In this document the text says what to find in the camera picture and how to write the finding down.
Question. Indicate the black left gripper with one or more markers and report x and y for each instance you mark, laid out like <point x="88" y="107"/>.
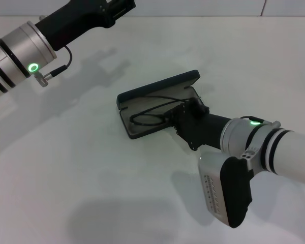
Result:
<point x="73" y="23"/>

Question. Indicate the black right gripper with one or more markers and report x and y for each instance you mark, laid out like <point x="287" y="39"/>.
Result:
<point x="206" y="129"/>

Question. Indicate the black round glasses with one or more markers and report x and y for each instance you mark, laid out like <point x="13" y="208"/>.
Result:
<point x="148" y="119"/>

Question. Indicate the black glasses case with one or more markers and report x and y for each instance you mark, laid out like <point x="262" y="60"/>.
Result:
<point x="155" y="87"/>

